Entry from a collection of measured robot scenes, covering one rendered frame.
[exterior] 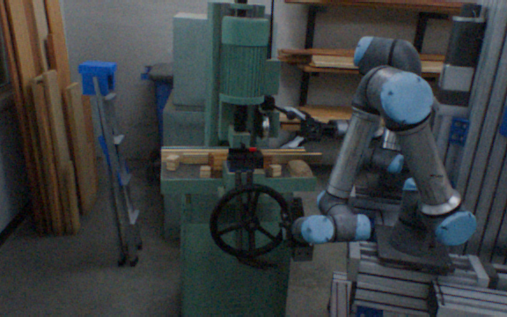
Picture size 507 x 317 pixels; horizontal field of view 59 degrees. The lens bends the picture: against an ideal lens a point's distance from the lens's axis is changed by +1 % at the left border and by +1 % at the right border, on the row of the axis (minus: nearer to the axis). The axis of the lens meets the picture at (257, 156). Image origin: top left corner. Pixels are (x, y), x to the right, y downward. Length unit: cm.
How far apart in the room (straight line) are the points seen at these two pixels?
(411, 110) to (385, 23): 321
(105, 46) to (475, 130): 326
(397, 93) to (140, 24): 322
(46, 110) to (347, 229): 212
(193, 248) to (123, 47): 265
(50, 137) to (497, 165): 239
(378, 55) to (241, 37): 50
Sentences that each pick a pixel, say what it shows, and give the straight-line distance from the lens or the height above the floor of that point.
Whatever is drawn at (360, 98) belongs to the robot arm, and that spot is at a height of 131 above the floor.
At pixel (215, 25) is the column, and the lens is 189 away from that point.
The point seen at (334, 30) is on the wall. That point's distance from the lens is 419.
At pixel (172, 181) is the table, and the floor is 89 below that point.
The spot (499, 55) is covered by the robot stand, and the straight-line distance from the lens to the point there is 159.
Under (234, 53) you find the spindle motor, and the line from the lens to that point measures 166.
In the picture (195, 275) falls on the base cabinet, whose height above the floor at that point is 48.
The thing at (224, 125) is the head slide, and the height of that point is 104.
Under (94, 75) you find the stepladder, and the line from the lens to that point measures 245.
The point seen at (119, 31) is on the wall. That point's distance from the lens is 415.
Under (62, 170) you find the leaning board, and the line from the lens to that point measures 305.
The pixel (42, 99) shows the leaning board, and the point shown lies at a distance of 290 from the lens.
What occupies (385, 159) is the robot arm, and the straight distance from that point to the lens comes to 170.
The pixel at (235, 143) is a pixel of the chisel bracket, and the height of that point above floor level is 100.
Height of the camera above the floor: 156
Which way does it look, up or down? 20 degrees down
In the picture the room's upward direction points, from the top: 4 degrees clockwise
